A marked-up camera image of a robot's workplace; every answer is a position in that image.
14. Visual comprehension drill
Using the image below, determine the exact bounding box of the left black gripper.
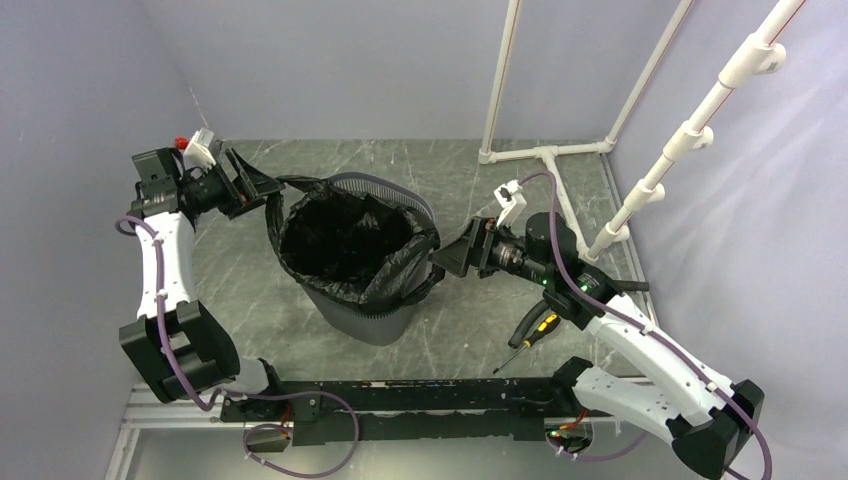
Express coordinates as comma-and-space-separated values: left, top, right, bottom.
180, 147, 284, 220

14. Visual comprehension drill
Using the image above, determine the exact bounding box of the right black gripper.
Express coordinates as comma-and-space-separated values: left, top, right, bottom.
428, 216, 552, 286

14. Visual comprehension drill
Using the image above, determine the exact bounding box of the black trash bag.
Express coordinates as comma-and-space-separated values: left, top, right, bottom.
265, 175, 446, 315

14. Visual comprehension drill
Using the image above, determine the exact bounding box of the grey mesh trash bin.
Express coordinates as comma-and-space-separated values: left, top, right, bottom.
303, 172, 444, 346

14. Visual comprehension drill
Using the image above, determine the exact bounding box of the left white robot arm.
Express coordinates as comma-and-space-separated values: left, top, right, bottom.
116, 147, 288, 420

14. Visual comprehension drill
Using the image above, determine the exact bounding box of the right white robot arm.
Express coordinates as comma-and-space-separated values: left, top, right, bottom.
430, 212, 764, 479

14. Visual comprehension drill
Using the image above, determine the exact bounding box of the yellow black screwdriver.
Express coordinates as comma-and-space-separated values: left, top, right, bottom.
492, 314, 561, 374

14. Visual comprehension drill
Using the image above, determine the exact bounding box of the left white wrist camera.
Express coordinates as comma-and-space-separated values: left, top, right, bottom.
174, 127, 222, 172

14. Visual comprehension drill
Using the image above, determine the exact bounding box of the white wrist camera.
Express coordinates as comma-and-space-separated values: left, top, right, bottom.
174, 127, 222, 172
493, 180, 527, 228

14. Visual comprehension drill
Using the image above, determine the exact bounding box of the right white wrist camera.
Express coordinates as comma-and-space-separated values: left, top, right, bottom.
493, 180, 527, 228

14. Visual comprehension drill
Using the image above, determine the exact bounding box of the black corrugated hose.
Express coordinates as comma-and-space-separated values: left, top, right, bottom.
508, 278, 651, 350

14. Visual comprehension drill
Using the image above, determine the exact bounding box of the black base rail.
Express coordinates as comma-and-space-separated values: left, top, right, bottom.
219, 377, 580, 446

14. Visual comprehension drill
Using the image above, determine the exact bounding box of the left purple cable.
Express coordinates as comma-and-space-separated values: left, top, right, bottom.
115, 215, 361, 480

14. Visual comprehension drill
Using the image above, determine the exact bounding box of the aluminium extrusion rail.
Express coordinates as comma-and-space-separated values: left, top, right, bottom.
122, 383, 224, 430

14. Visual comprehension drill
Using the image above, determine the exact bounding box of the white PVC pipe frame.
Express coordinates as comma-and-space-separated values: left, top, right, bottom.
477, 0, 810, 263

